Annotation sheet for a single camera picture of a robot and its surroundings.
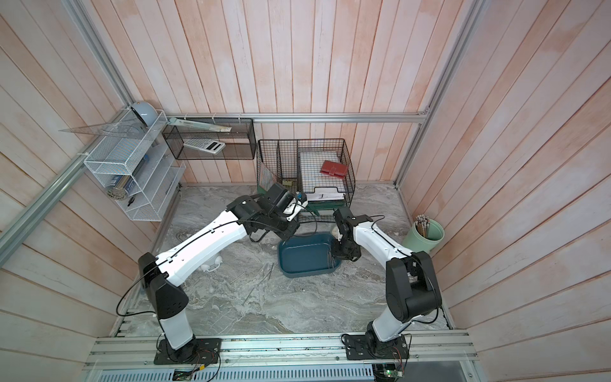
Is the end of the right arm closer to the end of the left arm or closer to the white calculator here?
the end of the left arm

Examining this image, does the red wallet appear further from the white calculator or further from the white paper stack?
the white calculator

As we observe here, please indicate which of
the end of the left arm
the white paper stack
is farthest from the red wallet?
the end of the left arm

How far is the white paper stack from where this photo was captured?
3.07 feet

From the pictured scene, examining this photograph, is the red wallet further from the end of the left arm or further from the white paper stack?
the end of the left arm
